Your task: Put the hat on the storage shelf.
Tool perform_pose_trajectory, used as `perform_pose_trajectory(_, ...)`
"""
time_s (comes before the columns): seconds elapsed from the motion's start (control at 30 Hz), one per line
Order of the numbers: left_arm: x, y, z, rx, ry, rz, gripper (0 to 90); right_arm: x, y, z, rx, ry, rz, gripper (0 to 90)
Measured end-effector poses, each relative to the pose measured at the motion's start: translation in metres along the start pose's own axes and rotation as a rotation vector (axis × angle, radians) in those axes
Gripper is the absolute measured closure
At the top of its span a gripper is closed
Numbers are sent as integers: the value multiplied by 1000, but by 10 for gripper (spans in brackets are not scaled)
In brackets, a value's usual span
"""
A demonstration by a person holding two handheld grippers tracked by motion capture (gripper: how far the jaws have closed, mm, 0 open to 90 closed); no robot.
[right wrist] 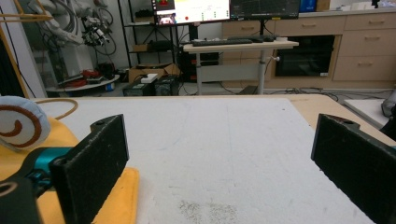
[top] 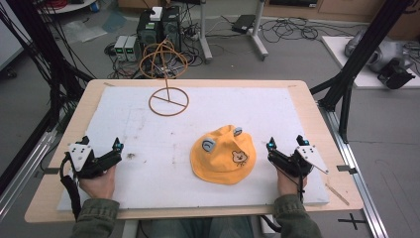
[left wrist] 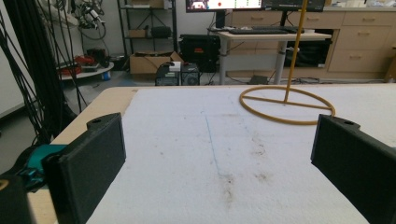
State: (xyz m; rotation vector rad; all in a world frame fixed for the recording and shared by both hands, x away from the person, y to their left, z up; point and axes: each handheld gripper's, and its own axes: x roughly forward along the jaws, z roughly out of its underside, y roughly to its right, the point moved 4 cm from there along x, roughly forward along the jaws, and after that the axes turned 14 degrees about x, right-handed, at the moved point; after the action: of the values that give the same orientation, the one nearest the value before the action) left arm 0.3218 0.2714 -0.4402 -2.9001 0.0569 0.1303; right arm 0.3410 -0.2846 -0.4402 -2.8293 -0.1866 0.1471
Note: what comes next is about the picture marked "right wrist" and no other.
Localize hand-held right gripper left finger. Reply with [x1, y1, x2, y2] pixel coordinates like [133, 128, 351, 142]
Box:
[49, 113, 130, 224]

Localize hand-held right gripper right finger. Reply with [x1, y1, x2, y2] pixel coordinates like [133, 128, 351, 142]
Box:
[310, 113, 396, 224]

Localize white floor board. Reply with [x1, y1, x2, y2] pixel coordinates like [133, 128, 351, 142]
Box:
[343, 98, 390, 130]

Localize yellow plush cushion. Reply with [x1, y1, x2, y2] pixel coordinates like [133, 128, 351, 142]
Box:
[0, 116, 140, 224]

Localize round white platform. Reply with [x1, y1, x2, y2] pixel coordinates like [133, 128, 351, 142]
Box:
[46, 74, 120, 93]

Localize light blue spiral plush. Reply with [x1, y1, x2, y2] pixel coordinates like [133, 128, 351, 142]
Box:
[0, 95, 51, 152]

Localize black equipment case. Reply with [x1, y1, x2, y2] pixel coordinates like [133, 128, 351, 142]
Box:
[154, 75, 180, 96]
[122, 81, 156, 97]

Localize open cardboard box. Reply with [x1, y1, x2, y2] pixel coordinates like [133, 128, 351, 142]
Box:
[128, 63, 181, 84]

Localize small white box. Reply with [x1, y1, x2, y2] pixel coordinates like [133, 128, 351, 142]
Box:
[140, 73, 159, 84]

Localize beige wooden cabinet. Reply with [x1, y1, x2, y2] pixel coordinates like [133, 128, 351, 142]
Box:
[221, 7, 396, 90]

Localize black built-in oven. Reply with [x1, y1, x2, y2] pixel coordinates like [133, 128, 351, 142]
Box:
[274, 35, 336, 77]

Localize white table mat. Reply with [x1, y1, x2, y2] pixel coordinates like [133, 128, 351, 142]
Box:
[36, 98, 376, 224]

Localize black computer tower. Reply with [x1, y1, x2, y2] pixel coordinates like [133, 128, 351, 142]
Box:
[179, 50, 219, 82]

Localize black metal shelf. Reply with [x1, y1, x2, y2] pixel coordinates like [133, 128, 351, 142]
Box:
[117, 0, 181, 68]

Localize blue box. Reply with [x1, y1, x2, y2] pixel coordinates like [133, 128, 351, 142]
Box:
[299, 0, 318, 13]

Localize white height-adjustable desk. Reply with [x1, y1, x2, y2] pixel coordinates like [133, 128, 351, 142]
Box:
[182, 40, 300, 96]

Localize computer monitor with dark screen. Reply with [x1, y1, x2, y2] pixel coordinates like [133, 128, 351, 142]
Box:
[229, 0, 302, 21]

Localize black keyboard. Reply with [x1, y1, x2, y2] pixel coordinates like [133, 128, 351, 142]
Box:
[191, 38, 254, 48]

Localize computer monitor with bright screen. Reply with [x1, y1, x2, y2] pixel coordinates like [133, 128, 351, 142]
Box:
[150, 0, 232, 26]

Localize beige cord loop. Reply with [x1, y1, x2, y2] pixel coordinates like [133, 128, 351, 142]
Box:
[34, 98, 79, 121]

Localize floor cables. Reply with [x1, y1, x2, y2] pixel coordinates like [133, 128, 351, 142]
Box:
[267, 88, 387, 102]

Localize wooden frame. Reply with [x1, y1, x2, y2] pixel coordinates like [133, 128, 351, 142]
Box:
[0, 0, 54, 99]

